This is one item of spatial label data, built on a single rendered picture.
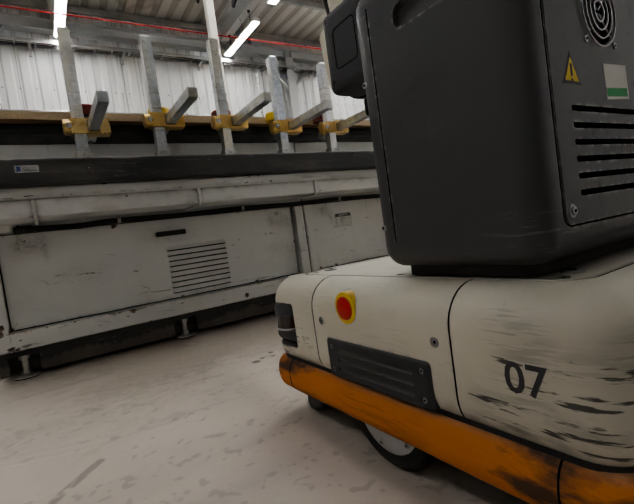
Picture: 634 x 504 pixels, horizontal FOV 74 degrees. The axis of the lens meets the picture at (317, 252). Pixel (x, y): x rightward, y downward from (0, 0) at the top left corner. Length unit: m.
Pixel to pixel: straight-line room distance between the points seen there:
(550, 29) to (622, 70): 0.16
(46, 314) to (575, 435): 1.64
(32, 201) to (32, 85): 7.75
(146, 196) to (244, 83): 8.81
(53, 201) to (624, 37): 1.46
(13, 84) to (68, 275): 7.61
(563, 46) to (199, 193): 1.33
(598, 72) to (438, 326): 0.35
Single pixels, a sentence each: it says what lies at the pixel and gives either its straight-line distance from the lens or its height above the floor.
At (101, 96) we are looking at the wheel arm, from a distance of 1.34.
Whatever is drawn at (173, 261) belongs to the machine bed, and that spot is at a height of 0.32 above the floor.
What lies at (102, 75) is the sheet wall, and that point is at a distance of 9.45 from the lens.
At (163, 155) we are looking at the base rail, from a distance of 1.62.
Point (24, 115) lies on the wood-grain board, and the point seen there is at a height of 0.89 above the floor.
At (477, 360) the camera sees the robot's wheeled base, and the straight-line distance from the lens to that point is 0.51.
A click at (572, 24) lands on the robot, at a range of 0.60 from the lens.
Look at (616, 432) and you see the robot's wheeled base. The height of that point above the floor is 0.16.
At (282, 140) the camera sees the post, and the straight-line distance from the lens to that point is 1.82.
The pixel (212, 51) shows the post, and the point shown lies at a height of 1.09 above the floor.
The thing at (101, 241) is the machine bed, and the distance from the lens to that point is 1.80.
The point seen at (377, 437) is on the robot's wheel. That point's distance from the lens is 0.72.
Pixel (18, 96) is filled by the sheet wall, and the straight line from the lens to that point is 9.22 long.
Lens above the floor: 0.37
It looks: 3 degrees down
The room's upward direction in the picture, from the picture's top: 8 degrees counter-clockwise
